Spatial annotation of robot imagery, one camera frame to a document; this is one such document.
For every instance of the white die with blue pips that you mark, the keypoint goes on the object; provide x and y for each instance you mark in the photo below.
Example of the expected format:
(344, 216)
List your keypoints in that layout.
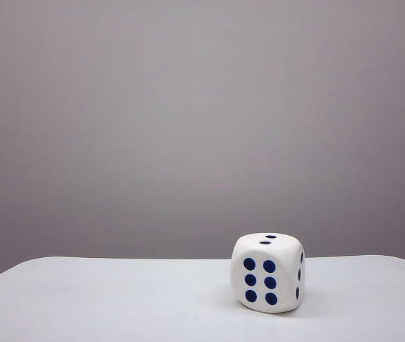
(280, 270)

